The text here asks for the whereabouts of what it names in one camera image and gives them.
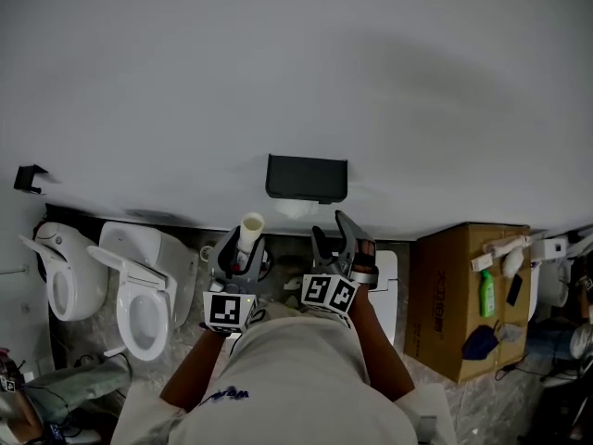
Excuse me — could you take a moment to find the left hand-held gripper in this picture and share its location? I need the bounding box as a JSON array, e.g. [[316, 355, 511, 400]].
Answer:
[[202, 226, 274, 334]]

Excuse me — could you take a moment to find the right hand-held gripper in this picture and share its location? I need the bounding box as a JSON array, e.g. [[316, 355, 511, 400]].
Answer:
[[300, 210, 380, 317]]

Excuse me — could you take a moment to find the cream new toilet paper roll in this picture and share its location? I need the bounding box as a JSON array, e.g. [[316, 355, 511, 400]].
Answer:
[[237, 211, 266, 255]]

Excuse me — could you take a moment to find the white old toilet paper roll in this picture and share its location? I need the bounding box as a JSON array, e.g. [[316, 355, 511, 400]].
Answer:
[[272, 198, 322, 221]]

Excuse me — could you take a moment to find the black toilet paper holder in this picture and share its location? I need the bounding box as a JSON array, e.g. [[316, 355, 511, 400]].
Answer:
[[265, 153, 349, 206]]

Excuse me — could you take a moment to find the person's left forearm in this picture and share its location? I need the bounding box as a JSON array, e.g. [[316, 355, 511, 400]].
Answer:
[[159, 323, 238, 413]]

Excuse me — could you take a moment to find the person's right forearm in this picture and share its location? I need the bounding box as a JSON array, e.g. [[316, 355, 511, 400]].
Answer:
[[346, 287, 416, 403]]

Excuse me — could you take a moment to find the white square toilet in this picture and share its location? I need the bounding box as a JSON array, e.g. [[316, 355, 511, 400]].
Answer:
[[369, 249, 400, 348]]

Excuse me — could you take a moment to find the white toilet with open seat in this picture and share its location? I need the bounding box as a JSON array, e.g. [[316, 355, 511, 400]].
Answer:
[[86, 221, 200, 363]]

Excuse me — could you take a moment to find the white rounded toilet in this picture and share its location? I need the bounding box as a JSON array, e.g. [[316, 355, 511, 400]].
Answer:
[[18, 220, 110, 323]]

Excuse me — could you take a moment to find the beige wrapped roll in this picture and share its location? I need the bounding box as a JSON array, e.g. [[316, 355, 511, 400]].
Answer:
[[483, 234, 532, 258]]

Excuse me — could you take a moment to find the white toilet with tank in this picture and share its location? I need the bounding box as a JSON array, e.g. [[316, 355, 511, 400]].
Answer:
[[527, 235, 586, 324]]

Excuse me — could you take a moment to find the person's right hand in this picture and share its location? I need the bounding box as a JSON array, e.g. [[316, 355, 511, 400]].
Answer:
[[357, 238, 376, 268]]

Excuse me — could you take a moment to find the brown cardboard box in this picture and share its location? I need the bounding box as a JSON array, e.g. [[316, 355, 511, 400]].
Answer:
[[403, 221, 533, 385]]

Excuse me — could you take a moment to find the person's beige shirt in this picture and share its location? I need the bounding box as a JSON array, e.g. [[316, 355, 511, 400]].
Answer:
[[110, 302, 419, 445]]

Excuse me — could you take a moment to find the green plastic bottle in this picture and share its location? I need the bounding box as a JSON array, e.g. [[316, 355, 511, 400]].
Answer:
[[479, 269, 498, 320]]

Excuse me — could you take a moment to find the dark blue cloth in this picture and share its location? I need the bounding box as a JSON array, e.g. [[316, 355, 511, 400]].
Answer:
[[461, 324, 501, 362]]

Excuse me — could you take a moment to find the white crumpled cloth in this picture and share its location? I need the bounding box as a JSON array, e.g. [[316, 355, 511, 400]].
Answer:
[[501, 248, 525, 279]]

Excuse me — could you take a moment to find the black flat phone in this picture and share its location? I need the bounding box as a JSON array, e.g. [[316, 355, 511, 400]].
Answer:
[[505, 273, 524, 307]]

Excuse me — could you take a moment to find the grey crumpled bag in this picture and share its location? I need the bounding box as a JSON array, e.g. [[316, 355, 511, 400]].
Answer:
[[495, 322, 524, 345]]

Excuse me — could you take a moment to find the grey-green sack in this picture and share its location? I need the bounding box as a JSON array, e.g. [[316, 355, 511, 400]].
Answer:
[[24, 353, 133, 425]]

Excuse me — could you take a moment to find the black floor cable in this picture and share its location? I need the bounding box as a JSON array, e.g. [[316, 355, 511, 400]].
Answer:
[[494, 362, 550, 385]]

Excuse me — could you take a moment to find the small black wall hook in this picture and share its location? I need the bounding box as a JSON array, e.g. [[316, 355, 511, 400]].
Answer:
[[13, 164, 50, 196]]

